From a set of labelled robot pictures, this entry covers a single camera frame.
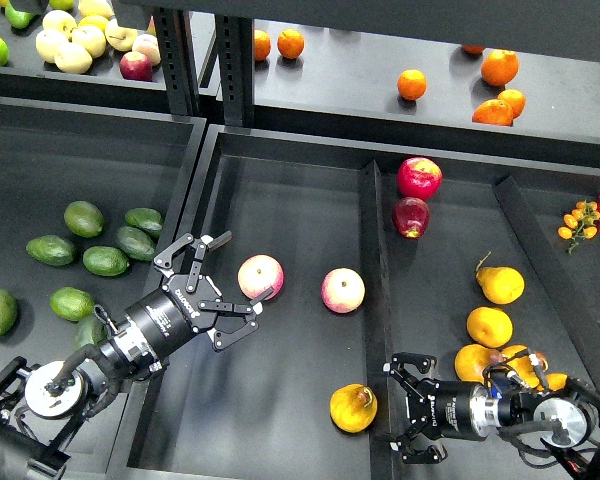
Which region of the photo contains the black shelf post left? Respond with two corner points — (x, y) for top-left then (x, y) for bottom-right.
(153, 7), (200, 116)

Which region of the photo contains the pale yellow pear center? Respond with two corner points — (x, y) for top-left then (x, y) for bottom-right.
(72, 25), (107, 58)

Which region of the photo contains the pale yellow pear left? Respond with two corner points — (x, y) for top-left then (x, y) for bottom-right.
(35, 29), (69, 64)

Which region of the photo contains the pale yellow pear right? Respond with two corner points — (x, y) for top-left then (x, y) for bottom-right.
(104, 18), (139, 53)

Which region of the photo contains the dark red apple lower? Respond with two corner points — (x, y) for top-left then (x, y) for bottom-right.
(392, 197), (430, 239)

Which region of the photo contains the green avocado left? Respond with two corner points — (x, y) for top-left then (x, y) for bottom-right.
(26, 235), (77, 267)

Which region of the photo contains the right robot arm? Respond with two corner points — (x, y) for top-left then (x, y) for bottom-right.
(383, 349), (600, 479)

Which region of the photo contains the pink apple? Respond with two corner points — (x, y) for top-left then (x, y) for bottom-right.
(321, 268), (366, 314)
(237, 254), (284, 300)

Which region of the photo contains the pale yellow pear front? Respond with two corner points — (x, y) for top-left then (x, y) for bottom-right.
(54, 42), (93, 74)

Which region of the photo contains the red apple on shelf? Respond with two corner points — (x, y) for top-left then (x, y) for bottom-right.
(119, 51), (153, 82)

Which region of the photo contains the pink apple right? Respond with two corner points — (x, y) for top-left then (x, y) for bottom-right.
(321, 268), (366, 314)

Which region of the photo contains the red apple upper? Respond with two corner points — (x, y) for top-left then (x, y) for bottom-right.
(397, 157), (443, 200)

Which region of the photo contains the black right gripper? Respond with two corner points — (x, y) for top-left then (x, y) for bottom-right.
(382, 352), (488, 465)

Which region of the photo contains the pale yellow pear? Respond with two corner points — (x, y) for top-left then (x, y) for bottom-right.
(54, 42), (93, 74)
(35, 29), (69, 64)
(104, 18), (139, 53)
(72, 25), (107, 58)

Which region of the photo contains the orange on shelf center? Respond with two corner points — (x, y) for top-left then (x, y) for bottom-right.
(397, 69), (427, 101)

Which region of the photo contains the yellow pear middle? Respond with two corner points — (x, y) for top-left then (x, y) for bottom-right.
(500, 344), (540, 388)

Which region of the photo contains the dark green avocado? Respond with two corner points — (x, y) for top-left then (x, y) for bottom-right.
(73, 315), (108, 351)

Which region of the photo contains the yellow pear top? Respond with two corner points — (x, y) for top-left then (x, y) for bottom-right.
(475, 251), (525, 305)

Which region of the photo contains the green avocado lower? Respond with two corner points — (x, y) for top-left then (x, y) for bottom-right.
(49, 287), (95, 322)

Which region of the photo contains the green avocado center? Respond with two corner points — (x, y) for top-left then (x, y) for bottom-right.
(82, 246), (130, 277)

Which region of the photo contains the black shelf post right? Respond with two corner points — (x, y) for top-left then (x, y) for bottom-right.
(215, 14), (255, 128)

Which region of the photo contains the orange front right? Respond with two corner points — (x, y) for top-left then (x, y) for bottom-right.
(472, 99), (514, 126)

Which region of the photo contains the green avocado upper right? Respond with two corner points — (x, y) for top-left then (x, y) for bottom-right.
(124, 207), (164, 239)

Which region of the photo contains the black shelf post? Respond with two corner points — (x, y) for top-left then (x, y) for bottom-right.
(215, 14), (255, 128)
(153, 7), (200, 116)

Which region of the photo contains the orange on shelf left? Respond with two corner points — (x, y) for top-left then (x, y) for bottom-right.
(253, 29), (271, 62)

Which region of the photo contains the green avocado top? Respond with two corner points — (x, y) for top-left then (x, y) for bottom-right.
(63, 200), (105, 238)

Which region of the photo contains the black tray divider center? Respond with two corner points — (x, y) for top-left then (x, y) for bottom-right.
(358, 161), (401, 479)

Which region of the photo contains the orange cherry tomato bunch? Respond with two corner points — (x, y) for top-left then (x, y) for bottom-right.
(557, 201), (600, 255)

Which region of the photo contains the yellow pear brown stem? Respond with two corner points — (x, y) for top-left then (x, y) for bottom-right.
(329, 384), (378, 434)

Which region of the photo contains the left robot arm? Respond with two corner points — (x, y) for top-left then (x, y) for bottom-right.
(0, 232), (274, 479)

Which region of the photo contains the green avocado middle right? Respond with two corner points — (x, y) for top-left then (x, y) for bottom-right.
(115, 226), (156, 261)

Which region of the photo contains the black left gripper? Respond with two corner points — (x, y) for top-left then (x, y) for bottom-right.
(125, 230), (274, 359)

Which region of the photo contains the pink peach on shelf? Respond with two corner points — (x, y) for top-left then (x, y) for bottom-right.
(132, 33), (161, 67)

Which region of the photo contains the pink apple left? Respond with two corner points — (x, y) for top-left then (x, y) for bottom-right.
(237, 254), (284, 300)

